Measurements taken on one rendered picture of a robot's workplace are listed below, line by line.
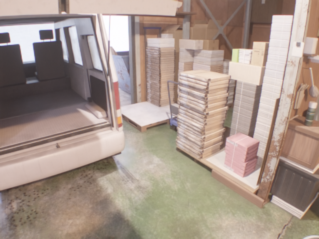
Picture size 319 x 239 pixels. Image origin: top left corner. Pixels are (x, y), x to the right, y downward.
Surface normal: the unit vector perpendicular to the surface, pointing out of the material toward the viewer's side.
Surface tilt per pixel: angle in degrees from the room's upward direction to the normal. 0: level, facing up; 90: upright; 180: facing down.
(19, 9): 106
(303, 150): 90
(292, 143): 90
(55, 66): 93
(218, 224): 0
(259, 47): 89
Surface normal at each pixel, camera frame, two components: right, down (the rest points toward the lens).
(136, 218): 0.00, -0.92
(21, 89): 0.58, 0.32
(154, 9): 0.61, 0.55
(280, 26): -0.81, 0.22
